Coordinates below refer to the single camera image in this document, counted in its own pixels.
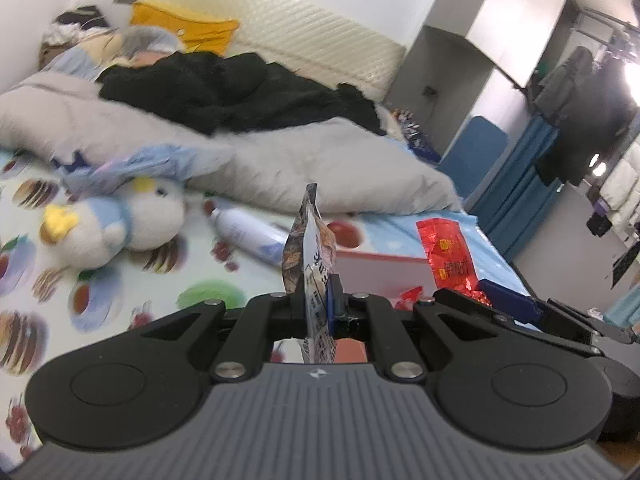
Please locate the dark hanging clothes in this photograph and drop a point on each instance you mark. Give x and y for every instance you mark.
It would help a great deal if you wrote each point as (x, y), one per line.
(580, 110)

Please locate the printed bed sheet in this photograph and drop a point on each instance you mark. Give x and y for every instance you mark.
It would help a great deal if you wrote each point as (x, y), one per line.
(150, 280)

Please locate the yellow pillow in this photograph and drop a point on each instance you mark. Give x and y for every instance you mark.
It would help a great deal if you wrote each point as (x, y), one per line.
(190, 30)

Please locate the white barcode snack packet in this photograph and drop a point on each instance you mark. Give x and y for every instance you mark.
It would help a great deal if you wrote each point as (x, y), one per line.
(312, 260)

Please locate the cream quilted headboard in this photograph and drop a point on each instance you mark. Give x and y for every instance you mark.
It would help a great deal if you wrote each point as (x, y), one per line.
(310, 40)

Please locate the red foil snack packet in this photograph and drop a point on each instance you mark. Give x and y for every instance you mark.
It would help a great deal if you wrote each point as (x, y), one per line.
(445, 255)

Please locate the bright lamp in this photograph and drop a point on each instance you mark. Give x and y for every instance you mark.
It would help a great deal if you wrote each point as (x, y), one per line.
(632, 77)

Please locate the white spray bottle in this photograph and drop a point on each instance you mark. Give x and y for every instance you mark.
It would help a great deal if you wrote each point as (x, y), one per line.
(245, 230)

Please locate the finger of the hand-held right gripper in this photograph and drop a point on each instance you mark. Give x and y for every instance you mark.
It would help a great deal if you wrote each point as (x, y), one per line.
(507, 302)

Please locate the black clothing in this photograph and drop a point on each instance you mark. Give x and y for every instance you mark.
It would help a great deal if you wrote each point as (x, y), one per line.
(200, 90)

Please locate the wall socket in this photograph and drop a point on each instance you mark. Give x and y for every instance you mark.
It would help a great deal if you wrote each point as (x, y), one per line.
(429, 92)

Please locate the grey wardrobe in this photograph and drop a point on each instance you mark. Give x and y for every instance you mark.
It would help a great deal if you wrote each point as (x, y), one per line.
(500, 20)

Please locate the pink cardboard box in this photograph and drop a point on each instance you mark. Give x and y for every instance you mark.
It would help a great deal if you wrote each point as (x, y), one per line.
(380, 272)

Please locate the cluttered small bottles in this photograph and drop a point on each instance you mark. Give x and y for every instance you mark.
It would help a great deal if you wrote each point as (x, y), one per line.
(415, 132)

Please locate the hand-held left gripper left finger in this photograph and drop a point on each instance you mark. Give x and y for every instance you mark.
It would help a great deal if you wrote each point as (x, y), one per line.
(290, 312)

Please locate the grey duvet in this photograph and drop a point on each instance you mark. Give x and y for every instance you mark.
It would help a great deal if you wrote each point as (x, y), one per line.
(300, 160)

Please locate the penguin plush toy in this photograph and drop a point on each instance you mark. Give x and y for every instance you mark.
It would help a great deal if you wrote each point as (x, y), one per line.
(145, 220)

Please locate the white hanging clothes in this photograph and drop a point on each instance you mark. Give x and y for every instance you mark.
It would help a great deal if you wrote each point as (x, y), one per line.
(622, 185)

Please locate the blue chair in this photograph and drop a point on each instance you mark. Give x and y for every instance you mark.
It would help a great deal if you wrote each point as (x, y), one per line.
(520, 185)
(475, 155)

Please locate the printed character pillow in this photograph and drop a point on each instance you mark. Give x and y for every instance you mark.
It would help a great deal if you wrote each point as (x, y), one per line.
(135, 45)

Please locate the blue printed cloth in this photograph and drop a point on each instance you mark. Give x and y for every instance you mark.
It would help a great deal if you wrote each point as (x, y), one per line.
(150, 160)

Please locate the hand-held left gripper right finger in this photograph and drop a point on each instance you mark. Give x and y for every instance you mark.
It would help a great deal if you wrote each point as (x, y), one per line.
(334, 297)

